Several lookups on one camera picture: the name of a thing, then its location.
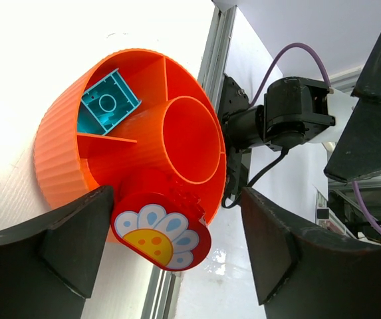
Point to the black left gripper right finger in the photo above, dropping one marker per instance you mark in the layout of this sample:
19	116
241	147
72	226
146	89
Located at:
301	270

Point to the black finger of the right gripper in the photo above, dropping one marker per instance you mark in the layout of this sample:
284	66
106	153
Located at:
358	152

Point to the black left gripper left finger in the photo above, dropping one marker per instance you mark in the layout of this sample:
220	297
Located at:
49	264

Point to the red flower-print oval lego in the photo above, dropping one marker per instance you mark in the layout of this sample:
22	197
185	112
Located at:
160	231

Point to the teal oval lego piece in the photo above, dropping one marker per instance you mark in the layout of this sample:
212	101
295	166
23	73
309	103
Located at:
106	104

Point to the orange divided round container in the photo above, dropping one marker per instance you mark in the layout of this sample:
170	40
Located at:
69	164

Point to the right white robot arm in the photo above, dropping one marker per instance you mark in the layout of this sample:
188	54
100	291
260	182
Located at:
299	110

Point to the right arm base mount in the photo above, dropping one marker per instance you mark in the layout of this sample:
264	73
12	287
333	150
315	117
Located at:
233	101

